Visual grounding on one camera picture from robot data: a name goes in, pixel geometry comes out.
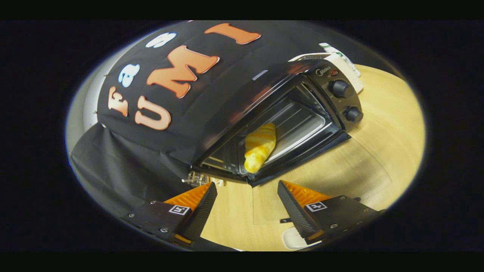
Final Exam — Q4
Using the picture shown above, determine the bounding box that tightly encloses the small metal wire basket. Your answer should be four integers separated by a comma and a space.
181, 171, 213, 188

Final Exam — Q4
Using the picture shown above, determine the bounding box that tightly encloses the yellow striped croissant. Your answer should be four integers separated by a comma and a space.
244, 123, 276, 174

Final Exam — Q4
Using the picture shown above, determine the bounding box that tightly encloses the black toaster oven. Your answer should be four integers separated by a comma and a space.
191, 60, 363, 224

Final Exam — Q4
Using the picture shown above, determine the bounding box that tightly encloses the white square plate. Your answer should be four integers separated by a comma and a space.
282, 226, 315, 250

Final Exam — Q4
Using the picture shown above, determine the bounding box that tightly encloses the white rectangular box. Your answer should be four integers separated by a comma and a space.
289, 53, 363, 93

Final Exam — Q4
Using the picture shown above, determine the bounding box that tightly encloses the black backdrop cloth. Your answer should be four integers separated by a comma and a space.
70, 21, 329, 216

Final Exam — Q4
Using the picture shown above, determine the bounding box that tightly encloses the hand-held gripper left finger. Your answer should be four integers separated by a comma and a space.
122, 182, 218, 245

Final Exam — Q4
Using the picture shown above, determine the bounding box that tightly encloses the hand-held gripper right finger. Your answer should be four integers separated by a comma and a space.
278, 180, 384, 244

